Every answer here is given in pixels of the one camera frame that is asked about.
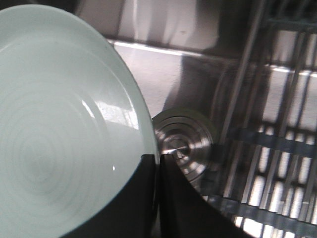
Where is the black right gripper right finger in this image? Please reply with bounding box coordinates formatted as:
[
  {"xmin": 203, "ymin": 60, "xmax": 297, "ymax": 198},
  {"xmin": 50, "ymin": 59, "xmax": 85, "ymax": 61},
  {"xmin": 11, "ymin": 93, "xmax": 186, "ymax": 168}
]
[{"xmin": 159, "ymin": 154, "xmax": 250, "ymax": 238}]

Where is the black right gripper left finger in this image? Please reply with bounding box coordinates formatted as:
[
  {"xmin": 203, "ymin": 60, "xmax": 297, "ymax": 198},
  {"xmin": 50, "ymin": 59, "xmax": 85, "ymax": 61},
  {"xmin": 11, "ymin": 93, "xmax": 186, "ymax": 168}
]
[{"xmin": 64, "ymin": 154, "xmax": 157, "ymax": 238}]

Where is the stainless steel sink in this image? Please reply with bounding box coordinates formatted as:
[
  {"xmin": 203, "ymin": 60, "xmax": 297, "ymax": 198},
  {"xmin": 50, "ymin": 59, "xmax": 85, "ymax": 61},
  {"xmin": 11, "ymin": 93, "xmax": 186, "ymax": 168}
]
[{"xmin": 74, "ymin": 0, "xmax": 249, "ymax": 202}]

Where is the light green round plate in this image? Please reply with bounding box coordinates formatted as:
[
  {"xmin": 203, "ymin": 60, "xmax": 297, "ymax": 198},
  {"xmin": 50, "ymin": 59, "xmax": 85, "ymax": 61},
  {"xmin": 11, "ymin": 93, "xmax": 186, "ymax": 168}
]
[{"xmin": 0, "ymin": 4, "xmax": 158, "ymax": 238}]

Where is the grey sink dish rack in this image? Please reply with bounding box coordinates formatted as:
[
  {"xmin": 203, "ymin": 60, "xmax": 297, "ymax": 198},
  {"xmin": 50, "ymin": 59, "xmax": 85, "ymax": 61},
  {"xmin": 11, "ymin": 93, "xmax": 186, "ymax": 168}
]
[{"xmin": 203, "ymin": 0, "xmax": 317, "ymax": 238}]

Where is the steel sink drain strainer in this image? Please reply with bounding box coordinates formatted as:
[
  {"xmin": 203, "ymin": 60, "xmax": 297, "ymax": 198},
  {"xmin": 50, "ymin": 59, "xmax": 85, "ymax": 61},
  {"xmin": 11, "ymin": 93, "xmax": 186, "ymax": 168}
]
[{"xmin": 153, "ymin": 107, "xmax": 219, "ymax": 191}]

